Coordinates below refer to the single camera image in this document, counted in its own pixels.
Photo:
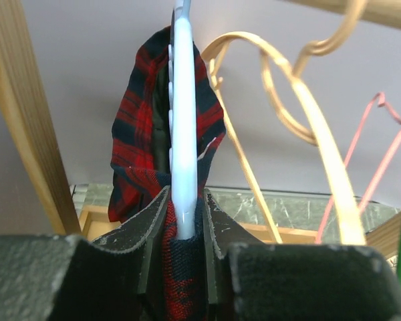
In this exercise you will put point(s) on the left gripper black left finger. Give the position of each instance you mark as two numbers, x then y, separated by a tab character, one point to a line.
67	277

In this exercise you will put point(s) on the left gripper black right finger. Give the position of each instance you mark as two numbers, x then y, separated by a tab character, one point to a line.
251	280

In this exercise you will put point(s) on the red black plaid skirt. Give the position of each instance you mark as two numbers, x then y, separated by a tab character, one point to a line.
141	140

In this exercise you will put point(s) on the light wooden hanger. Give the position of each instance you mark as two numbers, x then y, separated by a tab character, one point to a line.
318	134

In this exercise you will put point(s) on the pink wire hanger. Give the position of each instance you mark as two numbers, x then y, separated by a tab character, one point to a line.
292	174

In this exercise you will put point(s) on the light blue hanger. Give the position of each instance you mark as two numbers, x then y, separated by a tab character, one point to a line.
182	118

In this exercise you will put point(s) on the wooden clothes rack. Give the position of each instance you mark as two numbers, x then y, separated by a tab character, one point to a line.
24	107

